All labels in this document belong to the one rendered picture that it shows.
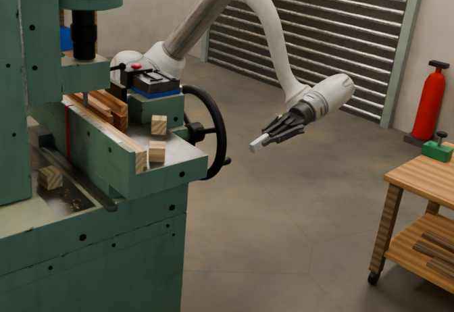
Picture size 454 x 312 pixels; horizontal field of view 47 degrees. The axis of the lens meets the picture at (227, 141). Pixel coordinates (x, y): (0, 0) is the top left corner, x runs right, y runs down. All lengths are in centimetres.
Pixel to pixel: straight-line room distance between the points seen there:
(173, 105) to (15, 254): 54
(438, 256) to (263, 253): 74
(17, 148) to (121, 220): 28
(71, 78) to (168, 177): 32
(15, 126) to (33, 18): 22
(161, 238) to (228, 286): 95
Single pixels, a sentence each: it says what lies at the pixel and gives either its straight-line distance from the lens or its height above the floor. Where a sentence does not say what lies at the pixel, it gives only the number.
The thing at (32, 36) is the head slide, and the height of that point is 115.
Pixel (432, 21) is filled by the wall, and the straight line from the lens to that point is 398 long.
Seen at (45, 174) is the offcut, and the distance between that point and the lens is 124.
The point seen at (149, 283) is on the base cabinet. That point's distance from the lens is 139.
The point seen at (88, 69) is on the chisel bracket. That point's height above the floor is 106.
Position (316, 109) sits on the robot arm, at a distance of 166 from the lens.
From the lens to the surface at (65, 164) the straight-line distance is 134.
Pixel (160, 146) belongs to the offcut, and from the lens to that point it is 115.
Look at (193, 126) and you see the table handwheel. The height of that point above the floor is 84.
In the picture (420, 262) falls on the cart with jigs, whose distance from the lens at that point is 231.
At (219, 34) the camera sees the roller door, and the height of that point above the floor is 32.
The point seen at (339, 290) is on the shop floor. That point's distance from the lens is 232.
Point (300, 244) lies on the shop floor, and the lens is 254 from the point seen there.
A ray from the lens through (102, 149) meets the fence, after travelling 117.
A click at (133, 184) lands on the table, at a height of 88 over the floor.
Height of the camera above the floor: 142
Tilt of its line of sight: 24 degrees down
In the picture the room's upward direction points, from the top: 5 degrees clockwise
